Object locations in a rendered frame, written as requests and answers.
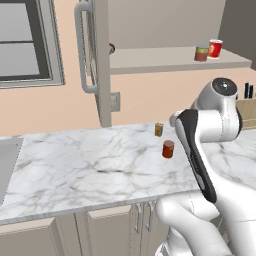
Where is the beige base cabinet door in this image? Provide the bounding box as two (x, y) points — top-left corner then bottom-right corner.
(0, 216), (65, 256)
(83, 204), (135, 256)
(132, 199), (172, 256)

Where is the grey curved door handle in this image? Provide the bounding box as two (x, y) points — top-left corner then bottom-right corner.
(73, 0), (99, 95)

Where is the small yellow orange can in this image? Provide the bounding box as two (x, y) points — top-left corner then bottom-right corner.
(154, 122), (165, 138)

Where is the grey cabinet door with handle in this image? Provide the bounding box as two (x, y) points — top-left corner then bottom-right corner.
(87, 0), (113, 128)

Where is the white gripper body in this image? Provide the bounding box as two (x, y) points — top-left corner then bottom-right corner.
(168, 111), (183, 128)

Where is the red white can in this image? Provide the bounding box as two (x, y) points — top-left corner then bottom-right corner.
(206, 38), (224, 60)

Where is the grey wall outlet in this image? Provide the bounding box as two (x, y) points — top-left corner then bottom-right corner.
(110, 91), (121, 113)

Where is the grey framed window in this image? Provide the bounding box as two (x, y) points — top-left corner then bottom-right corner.
(0, 0), (66, 90)

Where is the silver base cabinet handle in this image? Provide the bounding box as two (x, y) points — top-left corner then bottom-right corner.
(144, 200), (156, 233)
(133, 202), (143, 235)

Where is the grey sink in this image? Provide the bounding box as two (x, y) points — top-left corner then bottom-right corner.
(0, 136), (25, 207)

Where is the grey wall cabinet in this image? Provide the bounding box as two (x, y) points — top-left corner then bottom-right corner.
(107, 0), (253, 76)

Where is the dark red green can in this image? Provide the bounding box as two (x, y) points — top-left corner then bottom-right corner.
(194, 45), (210, 63)

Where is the wooden knife block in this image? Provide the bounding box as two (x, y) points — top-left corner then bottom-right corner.
(235, 97), (256, 131)

